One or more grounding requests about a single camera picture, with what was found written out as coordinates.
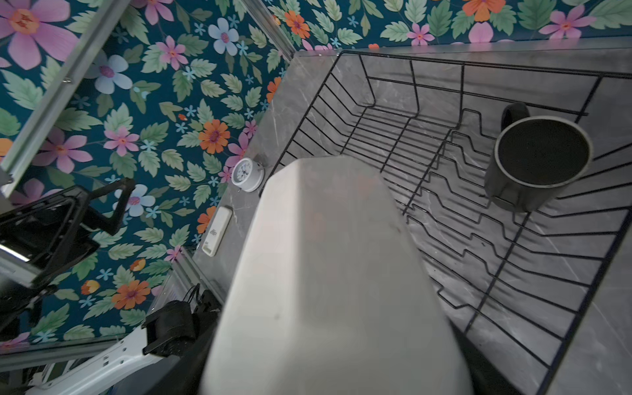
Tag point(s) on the white remote control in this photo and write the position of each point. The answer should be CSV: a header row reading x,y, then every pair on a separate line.
x,y
216,230

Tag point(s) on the white faceted mug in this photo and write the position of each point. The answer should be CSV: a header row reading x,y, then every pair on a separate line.
x,y
330,295

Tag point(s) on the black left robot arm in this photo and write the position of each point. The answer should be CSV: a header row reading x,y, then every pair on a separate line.
x,y
179,330

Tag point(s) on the white alarm clock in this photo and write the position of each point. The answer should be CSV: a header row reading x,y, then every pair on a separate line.
x,y
248,175

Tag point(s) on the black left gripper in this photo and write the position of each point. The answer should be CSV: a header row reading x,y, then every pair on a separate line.
x,y
39,241

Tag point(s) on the black mug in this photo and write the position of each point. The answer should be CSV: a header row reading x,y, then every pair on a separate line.
x,y
534,159

